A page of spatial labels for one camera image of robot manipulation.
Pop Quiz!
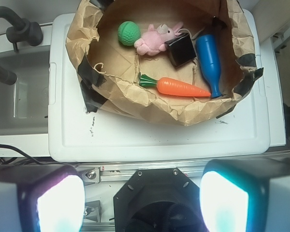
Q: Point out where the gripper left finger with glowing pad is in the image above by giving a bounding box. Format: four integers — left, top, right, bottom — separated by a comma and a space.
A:
0, 164, 85, 232

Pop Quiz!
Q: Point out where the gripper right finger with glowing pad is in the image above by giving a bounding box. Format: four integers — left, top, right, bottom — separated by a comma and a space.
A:
200, 158, 290, 232

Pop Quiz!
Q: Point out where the black box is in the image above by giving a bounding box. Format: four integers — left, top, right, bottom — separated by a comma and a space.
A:
165, 33, 196, 67

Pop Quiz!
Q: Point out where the white plastic bin lid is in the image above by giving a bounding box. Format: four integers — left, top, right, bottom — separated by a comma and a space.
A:
48, 14, 271, 162

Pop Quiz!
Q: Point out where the grey sink basin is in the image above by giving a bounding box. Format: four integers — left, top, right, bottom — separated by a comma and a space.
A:
0, 46, 50, 135

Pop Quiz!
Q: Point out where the orange toy carrot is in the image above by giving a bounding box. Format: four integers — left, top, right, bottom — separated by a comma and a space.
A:
139, 74, 211, 97

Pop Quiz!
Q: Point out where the brown paper bag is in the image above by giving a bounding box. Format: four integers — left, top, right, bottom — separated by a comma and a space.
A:
66, 0, 263, 126

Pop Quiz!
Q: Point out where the blue plastic bottle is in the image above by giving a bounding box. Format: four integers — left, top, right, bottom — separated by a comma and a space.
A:
195, 34, 221, 98

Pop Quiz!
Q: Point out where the pink plush bunny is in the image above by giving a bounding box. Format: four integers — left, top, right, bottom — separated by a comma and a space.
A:
133, 22, 183, 56

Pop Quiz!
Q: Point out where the green textured ball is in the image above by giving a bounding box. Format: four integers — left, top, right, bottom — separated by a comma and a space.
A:
117, 21, 141, 46

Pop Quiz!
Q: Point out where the black cable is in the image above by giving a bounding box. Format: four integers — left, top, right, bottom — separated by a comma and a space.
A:
0, 144, 54, 165

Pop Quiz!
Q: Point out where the black octagonal mount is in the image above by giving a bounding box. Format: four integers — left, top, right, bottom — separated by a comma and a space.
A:
113, 168, 207, 232

